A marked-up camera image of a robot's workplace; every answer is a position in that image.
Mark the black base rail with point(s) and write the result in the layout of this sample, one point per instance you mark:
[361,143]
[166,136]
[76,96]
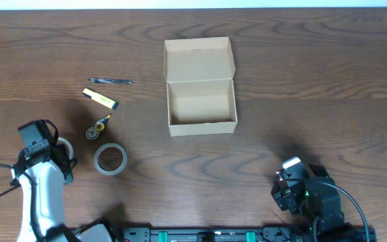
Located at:
[264,234]

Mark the white tape roll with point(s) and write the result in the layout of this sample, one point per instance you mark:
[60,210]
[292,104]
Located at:
[69,147]

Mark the yellow highlighter marker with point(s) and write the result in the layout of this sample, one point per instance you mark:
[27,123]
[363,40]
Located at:
[101,99]

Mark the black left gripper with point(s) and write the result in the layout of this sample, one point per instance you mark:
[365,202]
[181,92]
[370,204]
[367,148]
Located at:
[67,177]

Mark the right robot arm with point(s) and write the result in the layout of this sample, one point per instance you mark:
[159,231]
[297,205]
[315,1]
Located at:
[308,190]

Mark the black ballpoint pen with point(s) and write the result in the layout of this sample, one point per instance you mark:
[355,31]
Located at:
[103,80]

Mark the yellow black correction tape dispenser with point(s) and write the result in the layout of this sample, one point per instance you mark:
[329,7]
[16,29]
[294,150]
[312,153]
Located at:
[94,131]

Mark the clear tape roll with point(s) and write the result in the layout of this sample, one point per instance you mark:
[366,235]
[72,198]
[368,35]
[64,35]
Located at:
[117,170]

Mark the open brown cardboard box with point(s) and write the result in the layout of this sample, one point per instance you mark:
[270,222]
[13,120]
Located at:
[199,76]

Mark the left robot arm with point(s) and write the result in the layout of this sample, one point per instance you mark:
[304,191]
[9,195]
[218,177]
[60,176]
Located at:
[43,168]

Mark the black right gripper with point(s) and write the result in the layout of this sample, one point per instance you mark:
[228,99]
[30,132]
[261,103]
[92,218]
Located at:
[285,197]

